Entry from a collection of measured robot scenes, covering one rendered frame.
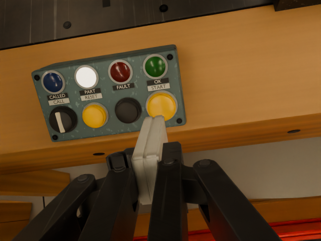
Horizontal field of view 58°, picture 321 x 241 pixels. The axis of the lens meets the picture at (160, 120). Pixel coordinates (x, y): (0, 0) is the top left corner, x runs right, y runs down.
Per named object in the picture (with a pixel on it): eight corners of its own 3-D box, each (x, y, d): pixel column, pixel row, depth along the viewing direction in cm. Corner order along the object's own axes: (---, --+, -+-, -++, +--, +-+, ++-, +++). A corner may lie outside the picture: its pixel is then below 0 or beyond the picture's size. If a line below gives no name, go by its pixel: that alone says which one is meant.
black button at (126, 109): (141, 119, 30) (140, 123, 29) (119, 122, 30) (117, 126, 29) (137, 97, 29) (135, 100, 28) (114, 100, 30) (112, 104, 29)
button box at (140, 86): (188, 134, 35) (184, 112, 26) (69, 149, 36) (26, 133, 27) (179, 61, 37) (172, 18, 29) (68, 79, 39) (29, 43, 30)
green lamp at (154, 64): (168, 76, 29) (166, 70, 27) (146, 80, 29) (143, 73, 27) (166, 59, 29) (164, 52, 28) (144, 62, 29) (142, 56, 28)
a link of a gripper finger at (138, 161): (153, 204, 16) (140, 206, 16) (160, 150, 23) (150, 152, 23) (144, 157, 15) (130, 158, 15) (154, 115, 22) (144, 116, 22)
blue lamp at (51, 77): (67, 91, 30) (60, 86, 28) (46, 94, 30) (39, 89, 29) (67, 75, 30) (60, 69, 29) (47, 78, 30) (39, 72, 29)
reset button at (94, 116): (109, 124, 31) (106, 127, 29) (87, 126, 31) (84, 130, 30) (104, 102, 30) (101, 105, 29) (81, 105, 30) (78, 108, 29)
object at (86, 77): (100, 86, 29) (95, 81, 28) (79, 90, 30) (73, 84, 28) (99, 70, 30) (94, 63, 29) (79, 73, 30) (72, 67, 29)
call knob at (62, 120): (78, 128, 31) (75, 133, 30) (55, 132, 31) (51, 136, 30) (72, 105, 30) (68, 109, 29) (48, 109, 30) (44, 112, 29)
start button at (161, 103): (177, 116, 30) (177, 120, 29) (150, 120, 30) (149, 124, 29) (173, 89, 29) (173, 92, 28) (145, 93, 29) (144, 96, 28)
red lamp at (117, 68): (133, 82, 29) (130, 75, 28) (112, 84, 29) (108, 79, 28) (132, 64, 30) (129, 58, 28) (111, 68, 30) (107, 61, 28)
